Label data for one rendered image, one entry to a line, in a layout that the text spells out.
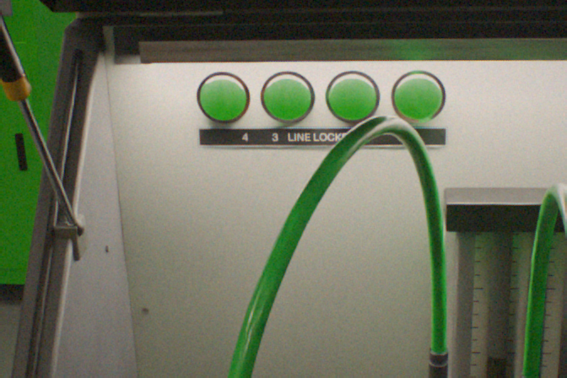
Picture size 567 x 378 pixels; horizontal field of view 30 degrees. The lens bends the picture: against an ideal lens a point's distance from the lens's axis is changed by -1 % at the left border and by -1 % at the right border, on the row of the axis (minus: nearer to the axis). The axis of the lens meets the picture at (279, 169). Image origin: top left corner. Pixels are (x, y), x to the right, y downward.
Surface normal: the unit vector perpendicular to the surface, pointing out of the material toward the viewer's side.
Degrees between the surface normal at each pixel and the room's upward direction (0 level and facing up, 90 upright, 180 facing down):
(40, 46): 90
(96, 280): 90
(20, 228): 90
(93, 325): 90
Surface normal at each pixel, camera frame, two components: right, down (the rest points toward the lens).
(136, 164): -0.10, 0.37
